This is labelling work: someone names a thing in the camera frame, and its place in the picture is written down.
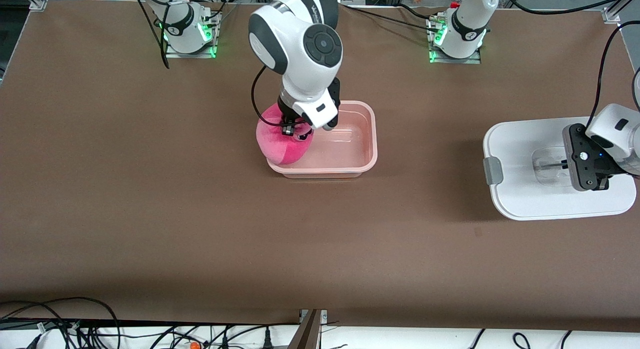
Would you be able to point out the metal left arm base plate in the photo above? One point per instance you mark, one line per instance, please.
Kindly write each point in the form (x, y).
(460, 61)

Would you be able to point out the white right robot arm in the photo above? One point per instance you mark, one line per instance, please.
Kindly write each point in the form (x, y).
(300, 64)

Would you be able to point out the white container lid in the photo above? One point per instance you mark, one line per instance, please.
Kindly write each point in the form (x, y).
(520, 199)

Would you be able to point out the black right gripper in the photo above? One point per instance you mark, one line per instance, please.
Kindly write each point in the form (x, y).
(287, 114)

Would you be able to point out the pink plastic box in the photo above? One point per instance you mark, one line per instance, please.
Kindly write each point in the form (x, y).
(350, 149)

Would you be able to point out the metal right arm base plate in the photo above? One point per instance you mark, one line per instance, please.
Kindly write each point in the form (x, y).
(190, 55)

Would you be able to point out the aluminium profile post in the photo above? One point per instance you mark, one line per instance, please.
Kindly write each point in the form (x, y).
(307, 334)

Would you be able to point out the aluminium corner extrusion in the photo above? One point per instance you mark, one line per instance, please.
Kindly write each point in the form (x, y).
(37, 4)
(612, 13)

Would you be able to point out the table cover sheet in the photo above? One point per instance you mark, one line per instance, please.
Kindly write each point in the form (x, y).
(450, 264)

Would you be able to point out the pink plush toy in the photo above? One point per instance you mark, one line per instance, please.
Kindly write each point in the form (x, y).
(280, 149)

